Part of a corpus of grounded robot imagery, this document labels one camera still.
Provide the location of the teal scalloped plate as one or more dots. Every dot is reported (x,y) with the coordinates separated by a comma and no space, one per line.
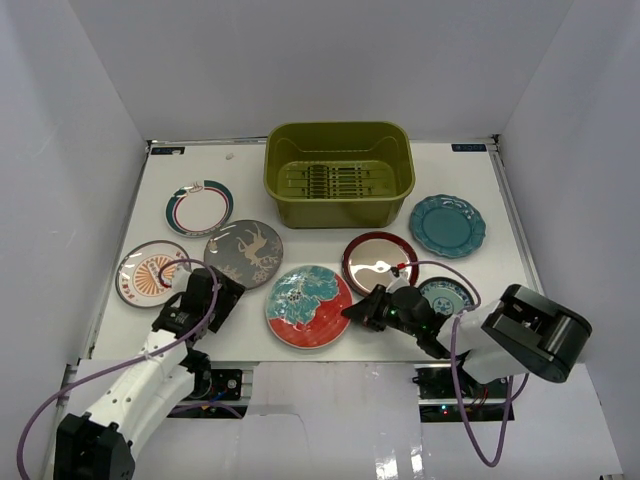
(447,226)

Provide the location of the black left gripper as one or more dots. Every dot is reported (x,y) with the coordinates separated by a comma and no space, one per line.
(220,298)

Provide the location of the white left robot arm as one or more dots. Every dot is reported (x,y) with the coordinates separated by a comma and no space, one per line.
(169,376)

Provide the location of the red teal floral plate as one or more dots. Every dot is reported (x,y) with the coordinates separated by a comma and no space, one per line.
(304,308)

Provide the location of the grey reindeer plate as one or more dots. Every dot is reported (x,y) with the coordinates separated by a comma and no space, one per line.
(248,252)

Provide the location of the right blue table label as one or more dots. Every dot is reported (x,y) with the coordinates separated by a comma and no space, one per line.
(469,147)

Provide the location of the olive green plastic bin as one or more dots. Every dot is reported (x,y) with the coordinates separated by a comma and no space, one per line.
(338,174)

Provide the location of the orange sunburst plate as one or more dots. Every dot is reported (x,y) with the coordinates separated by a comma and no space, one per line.
(137,282)

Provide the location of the white plate teal rim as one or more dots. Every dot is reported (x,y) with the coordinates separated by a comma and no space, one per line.
(197,209)

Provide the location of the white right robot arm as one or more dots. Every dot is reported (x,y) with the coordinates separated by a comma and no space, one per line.
(521,332)

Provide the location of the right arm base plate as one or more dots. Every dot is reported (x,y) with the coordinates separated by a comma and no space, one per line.
(437,401)

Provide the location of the blue table label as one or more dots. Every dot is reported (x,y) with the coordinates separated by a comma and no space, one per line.
(167,150)
(469,147)

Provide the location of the dark red rimmed plate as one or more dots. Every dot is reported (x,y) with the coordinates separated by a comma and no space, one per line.
(368,259)

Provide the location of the left blue table label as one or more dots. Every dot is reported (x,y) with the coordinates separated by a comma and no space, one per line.
(167,150)

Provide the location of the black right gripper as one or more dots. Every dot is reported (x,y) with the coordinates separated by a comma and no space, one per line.
(367,312)

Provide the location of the small blue white plate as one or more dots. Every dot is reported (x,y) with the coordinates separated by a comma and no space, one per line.
(445,295)

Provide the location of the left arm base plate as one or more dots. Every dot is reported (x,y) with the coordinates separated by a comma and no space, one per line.
(218,394)

